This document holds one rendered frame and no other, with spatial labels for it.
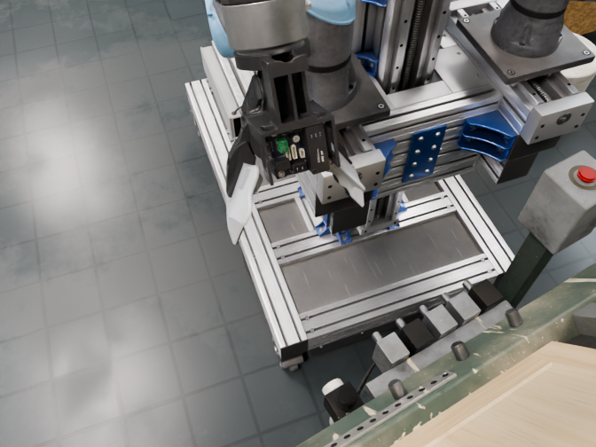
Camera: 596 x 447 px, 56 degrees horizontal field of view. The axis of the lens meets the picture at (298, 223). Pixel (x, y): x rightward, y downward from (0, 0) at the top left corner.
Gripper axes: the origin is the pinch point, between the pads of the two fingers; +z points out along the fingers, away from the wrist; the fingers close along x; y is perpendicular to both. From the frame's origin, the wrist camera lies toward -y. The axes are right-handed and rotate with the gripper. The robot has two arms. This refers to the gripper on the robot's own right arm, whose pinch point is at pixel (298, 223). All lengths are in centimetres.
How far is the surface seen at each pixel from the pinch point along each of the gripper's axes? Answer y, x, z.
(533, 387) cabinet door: 0, 33, 40
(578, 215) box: -28, 65, 32
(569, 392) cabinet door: 6, 35, 37
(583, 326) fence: -9, 50, 42
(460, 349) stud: -14, 28, 42
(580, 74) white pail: -125, 150, 41
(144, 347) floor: -110, -37, 91
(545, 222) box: -36, 64, 38
